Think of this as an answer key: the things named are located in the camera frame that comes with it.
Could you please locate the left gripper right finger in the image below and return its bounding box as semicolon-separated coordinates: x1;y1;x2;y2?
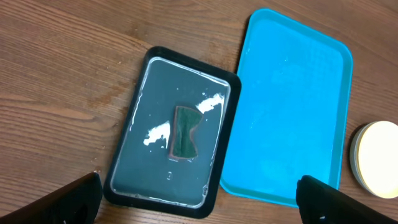
296;175;397;224

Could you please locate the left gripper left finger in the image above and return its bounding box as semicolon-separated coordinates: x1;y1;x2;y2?
1;172;103;224

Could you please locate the yellow-green plate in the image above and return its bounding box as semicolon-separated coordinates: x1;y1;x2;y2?
357;121;397;199

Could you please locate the green dish sponge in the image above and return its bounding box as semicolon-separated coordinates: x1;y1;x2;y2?
169;106;203;160

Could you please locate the light blue plate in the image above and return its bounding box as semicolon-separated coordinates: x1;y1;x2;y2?
349;125;368;189

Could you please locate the teal plastic tray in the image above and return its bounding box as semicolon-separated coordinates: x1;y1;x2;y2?
220;9;354;207

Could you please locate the black water tray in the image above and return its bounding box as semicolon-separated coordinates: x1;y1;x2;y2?
104;47;241;219

